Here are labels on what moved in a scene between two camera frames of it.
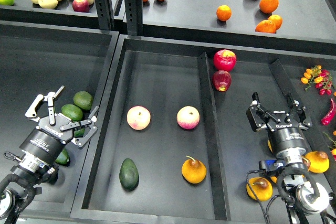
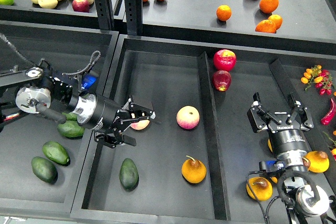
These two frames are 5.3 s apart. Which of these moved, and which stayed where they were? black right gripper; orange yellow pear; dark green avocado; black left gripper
Moved: black left gripper
Stayed: orange yellow pear; black right gripper; dark green avocado
